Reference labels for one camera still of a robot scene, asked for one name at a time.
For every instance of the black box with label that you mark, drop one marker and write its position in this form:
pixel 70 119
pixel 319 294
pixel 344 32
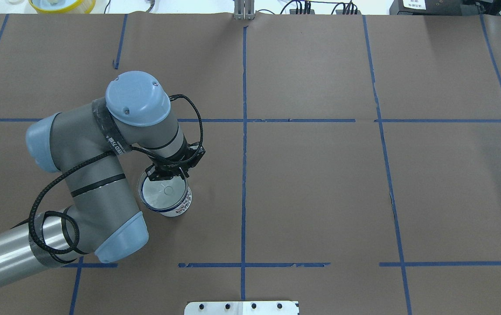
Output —
pixel 433 8

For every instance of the white enamel mug blue rim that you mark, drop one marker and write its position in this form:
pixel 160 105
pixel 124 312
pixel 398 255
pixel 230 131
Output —
pixel 176 205

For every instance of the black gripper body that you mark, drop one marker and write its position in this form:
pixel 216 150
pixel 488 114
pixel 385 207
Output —
pixel 166 169

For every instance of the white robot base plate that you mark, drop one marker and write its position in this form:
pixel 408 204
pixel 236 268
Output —
pixel 242 308

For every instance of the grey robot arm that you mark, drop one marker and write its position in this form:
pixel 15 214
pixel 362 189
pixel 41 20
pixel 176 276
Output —
pixel 90 206

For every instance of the yellow tape roll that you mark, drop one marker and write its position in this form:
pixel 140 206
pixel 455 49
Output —
pixel 63 6

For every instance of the aluminium frame post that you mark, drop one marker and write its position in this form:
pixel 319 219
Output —
pixel 244 9

